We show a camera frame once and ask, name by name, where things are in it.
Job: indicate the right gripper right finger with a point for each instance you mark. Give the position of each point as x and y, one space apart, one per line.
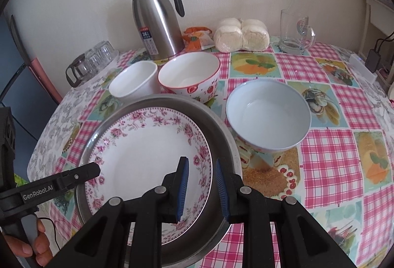
302 242

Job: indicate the checkered picture tablecloth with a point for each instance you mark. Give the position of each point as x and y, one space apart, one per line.
346 168

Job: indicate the stainless steel thermos jug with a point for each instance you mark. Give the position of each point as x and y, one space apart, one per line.
157 23

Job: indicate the white power strip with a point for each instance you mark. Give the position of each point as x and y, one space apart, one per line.
359 65

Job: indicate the white wooden shelf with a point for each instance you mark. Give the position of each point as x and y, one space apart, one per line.
376 36

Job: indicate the orange snack packet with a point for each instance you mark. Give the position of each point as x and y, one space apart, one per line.
197 39

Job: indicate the grey floral cloth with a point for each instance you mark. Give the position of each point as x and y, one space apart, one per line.
80 112

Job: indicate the white square bowl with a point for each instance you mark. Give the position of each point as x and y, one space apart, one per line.
138 80

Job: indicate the light blue floral bowl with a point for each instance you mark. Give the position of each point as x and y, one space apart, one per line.
268 115

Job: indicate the stainless steel round pan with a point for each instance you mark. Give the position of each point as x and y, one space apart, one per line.
210 227

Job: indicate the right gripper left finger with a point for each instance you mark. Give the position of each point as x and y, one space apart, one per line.
129 231

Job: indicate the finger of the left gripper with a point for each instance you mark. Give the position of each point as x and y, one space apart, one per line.
72 178

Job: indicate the glass beer mug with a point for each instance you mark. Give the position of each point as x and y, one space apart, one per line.
296 34

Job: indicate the bag of steamed buns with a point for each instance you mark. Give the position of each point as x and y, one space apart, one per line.
233 35

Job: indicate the floral rimmed round plate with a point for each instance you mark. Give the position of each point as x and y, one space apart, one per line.
137 150

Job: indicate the strawberry pattern bowl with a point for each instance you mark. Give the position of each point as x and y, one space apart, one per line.
193 74

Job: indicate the black power adapter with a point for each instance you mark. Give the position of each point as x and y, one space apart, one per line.
373 60

